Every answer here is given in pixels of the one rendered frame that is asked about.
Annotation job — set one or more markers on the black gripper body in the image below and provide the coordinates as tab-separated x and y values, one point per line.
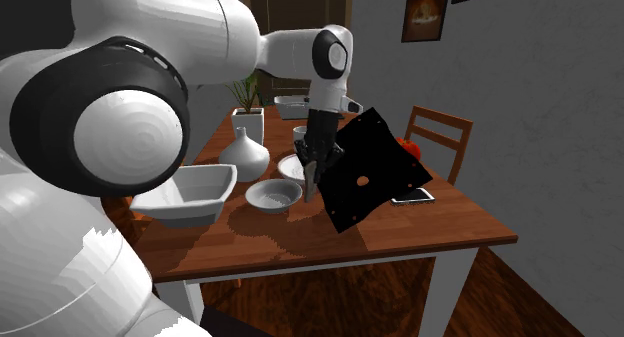
322	129

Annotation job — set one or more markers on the grey brown kitchen utensil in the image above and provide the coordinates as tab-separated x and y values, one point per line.
310	182

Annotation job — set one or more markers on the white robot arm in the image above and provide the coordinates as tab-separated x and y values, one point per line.
146	43

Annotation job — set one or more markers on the white cup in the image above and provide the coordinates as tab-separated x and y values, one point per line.
299	132

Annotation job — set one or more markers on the white rectangular dish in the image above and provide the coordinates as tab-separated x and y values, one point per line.
291	107

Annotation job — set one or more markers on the white round bowl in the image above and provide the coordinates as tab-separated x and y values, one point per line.
291	169

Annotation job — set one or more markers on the black square panel with holes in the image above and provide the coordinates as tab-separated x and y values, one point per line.
375	170

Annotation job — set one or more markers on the potted plant in white pot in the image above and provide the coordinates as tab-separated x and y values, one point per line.
248	119

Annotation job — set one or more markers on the white round vase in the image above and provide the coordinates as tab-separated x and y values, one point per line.
244	158

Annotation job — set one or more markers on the grey round bowl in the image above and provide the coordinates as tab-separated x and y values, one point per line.
273	197

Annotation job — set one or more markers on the red tomato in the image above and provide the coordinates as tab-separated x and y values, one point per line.
412	148

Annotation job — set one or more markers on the black smartphone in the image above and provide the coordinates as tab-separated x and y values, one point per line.
415	196

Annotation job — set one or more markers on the brown wooden chair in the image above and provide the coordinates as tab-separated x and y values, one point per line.
441	131

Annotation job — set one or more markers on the wooden table with white legs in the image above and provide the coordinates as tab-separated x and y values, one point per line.
414	228

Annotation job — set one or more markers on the white square bowl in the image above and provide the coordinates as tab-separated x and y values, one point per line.
187	197

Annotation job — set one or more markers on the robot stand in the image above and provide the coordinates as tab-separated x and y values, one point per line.
229	324

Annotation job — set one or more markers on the dark framed orange wall picture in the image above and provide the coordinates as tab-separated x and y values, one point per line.
424	12

